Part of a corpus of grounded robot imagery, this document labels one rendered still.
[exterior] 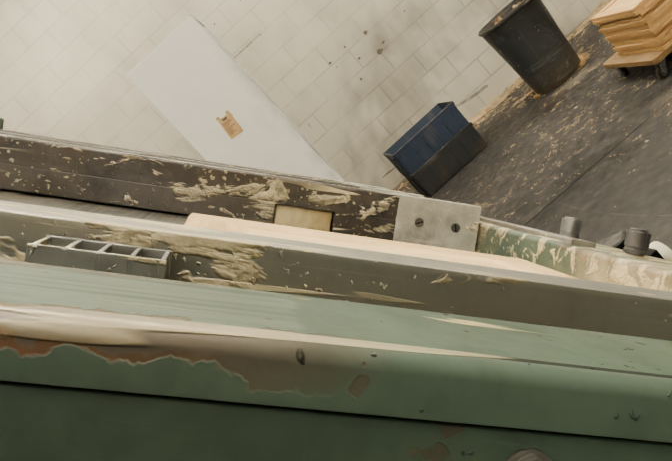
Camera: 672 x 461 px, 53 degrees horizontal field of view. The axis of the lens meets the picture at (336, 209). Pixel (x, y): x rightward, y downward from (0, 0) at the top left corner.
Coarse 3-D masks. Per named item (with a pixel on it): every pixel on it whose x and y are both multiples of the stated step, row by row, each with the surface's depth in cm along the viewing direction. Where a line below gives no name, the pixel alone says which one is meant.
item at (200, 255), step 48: (0, 240) 37; (96, 240) 38; (144, 240) 39; (192, 240) 39; (240, 240) 40; (288, 240) 44; (288, 288) 40; (336, 288) 41; (384, 288) 41; (432, 288) 42; (480, 288) 42; (528, 288) 43; (576, 288) 43; (624, 288) 47
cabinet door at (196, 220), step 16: (192, 224) 64; (208, 224) 67; (224, 224) 69; (240, 224) 72; (256, 224) 74; (272, 224) 78; (304, 240) 68; (320, 240) 71; (336, 240) 73; (352, 240) 74; (368, 240) 76; (384, 240) 79; (416, 256) 70; (432, 256) 72; (448, 256) 75; (464, 256) 76; (480, 256) 78; (496, 256) 81; (544, 272) 71; (560, 272) 73
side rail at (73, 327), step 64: (0, 320) 14; (64, 320) 14; (128, 320) 15; (192, 320) 16; (256, 320) 16; (320, 320) 18; (384, 320) 19; (448, 320) 20; (0, 384) 14; (64, 384) 14; (128, 384) 14; (192, 384) 15; (256, 384) 15; (320, 384) 15; (384, 384) 15; (448, 384) 16; (512, 384) 16; (576, 384) 16; (640, 384) 17; (0, 448) 15; (64, 448) 15; (128, 448) 15; (192, 448) 15; (256, 448) 15; (320, 448) 16; (384, 448) 16; (448, 448) 16; (512, 448) 16; (576, 448) 17; (640, 448) 17
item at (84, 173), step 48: (0, 144) 86; (48, 144) 87; (48, 192) 88; (96, 192) 89; (144, 192) 90; (192, 192) 91; (240, 192) 92; (288, 192) 93; (336, 192) 94; (384, 192) 99; (432, 240) 97
